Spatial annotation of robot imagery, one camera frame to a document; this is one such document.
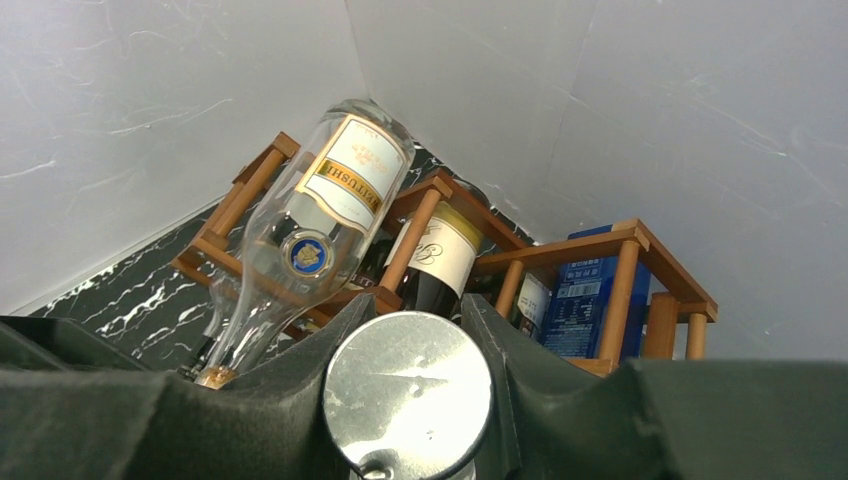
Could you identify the brown wooden wine rack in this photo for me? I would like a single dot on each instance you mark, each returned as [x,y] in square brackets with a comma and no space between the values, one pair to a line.
[684,300]

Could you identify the clear bottle white gold label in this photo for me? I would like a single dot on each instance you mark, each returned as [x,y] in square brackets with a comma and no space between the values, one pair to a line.
[311,231]

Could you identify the clear bottle silver cap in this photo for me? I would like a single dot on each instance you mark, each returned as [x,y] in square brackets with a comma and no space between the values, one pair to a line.
[408,395]

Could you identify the dark wine bottle gold cap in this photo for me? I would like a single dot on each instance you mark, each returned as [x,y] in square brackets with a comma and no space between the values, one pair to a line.
[436,275]

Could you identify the blue transparent bottle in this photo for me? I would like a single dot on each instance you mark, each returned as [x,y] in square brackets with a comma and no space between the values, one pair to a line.
[574,319]

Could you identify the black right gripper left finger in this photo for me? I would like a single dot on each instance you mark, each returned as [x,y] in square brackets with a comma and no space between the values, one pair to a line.
[125,424]

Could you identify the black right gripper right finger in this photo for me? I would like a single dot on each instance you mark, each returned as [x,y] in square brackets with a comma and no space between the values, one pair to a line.
[655,419]

